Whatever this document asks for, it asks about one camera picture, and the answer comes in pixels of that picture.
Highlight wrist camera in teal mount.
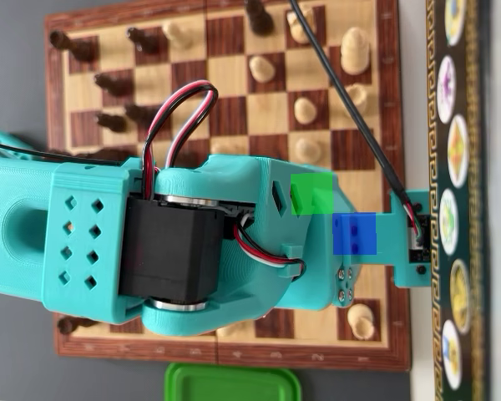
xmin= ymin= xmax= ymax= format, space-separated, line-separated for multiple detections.
xmin=331 ymin=188 xmax=434 ymax=290

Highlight green plastic container lid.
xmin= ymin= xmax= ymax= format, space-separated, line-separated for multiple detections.
xmin=163 ymin=362 xmax=301 ymax=401

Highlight light wooden king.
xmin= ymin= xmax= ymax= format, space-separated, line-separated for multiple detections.
xmin=340 ymin=27 xmax=371 ymax=76

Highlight wooden folding chessboard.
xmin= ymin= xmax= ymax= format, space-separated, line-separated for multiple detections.
xmin=43 ymin=0 xmax=412 ymax=373

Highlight light wooden knight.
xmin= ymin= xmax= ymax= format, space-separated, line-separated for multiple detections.
xmin=286 ymin=8 xmax=316 ymax=45

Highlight teal printed gripper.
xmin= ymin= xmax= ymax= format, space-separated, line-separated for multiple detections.
xmin=281 ymin=166 xmax=360 ymax=312

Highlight thin black wire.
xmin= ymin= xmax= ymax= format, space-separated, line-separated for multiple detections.
xmin=0 ymin=140 xmax=129 ymax=165

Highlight light wooden rook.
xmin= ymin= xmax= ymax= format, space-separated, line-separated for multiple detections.
xmin=346 ymin=302 xmax=375 ymax=339
xmin=344 ymin=83 xmax=368 ymax=114

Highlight dark wooden rook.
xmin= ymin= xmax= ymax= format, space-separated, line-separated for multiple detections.
xmin=54 ymin=315 xmax=101 ymax=335
xmin=48 ymin=29 xmax=99 ymax=63

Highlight black camera cable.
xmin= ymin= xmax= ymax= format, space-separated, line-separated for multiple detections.
xmin=289 ymin=0 xmax=427 ymax=251

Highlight dark box with round pictures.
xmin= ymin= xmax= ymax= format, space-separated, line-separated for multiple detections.
xmin=425 ymin=0 xmax=492 ymax=401

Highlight red white black servo cable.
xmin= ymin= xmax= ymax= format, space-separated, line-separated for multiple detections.
xmin=227 ymin=216 xmax=306 ymax=279
xmin=141 ymin=81 xmax=219 ymax=197

